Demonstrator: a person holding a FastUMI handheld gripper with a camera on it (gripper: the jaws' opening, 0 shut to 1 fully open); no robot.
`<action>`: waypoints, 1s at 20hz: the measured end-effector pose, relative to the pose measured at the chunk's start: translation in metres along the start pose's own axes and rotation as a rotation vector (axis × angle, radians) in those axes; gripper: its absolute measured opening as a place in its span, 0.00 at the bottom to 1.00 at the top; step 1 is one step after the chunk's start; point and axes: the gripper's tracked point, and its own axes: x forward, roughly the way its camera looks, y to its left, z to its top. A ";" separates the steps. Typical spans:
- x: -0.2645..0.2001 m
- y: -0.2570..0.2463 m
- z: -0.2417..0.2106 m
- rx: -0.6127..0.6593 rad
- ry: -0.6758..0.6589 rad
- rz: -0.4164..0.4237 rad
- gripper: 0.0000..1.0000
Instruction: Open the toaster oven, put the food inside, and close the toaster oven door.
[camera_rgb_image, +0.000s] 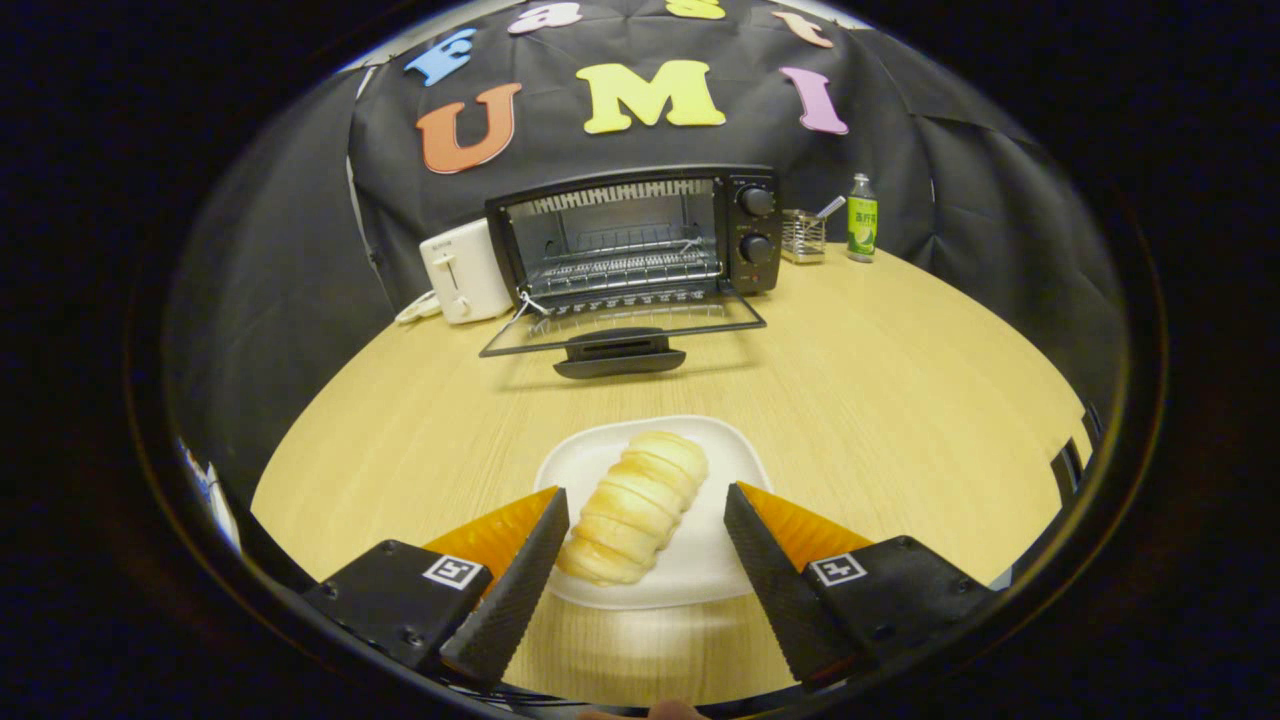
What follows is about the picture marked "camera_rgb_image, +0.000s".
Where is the green label drink bottle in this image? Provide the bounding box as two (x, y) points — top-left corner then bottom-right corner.
(847, 173), (879, 264)

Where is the black toaster oven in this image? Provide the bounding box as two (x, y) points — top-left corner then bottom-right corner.
(478, 165), (784, 381)

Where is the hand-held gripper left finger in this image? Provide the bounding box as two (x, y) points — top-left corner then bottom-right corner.
(303, 486), (571, 688)

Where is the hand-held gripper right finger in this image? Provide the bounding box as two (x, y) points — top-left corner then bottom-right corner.
(724, 482), (996, 691)

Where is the wire mesh utensil holder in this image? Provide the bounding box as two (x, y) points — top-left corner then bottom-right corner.
(780, 208), (828, 265)

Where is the golden bread roll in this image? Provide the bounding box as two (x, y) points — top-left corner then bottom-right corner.
(555, 431), (710, 587)

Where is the white pop-up toaster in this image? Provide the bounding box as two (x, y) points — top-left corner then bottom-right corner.
(419, 218), (514, 325)

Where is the black backdrop cloth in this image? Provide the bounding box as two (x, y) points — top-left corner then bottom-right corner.
(165, 0), (1131, 501)

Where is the white plate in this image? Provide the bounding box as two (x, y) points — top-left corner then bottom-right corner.
(533, 415), (774, 611)

